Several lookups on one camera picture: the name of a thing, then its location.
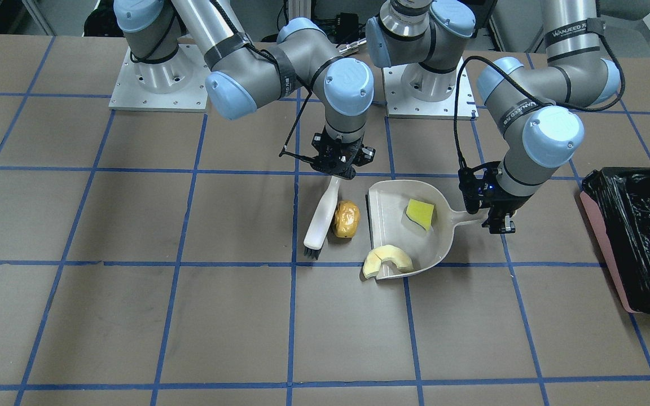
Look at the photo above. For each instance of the yellow sponge piece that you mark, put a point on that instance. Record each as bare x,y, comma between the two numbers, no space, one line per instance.
421,213

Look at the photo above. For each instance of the beige hand brush black bristles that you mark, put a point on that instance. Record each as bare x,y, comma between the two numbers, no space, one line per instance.
320,222

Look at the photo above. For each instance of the curved pale squash slice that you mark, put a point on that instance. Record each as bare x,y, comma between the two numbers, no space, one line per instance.
386,254

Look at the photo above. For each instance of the silver cable connector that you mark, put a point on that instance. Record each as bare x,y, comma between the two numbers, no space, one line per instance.
353,48

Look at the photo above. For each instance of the beige plastic dustpan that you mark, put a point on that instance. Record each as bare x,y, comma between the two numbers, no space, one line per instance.
387,203

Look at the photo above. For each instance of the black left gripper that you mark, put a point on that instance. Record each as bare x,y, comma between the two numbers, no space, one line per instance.
501,198

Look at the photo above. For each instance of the pink bin with black bag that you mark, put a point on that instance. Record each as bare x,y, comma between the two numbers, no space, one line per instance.
617,204

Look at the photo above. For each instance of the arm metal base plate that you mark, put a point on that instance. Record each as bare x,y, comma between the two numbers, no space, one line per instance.
411,92
175,85

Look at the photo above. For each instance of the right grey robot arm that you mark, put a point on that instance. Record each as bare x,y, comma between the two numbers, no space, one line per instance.
244,78

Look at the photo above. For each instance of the golden brown potato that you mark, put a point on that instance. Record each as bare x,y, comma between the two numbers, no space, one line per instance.
346,219

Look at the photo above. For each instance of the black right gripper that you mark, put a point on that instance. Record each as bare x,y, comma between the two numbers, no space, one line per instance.
367,154

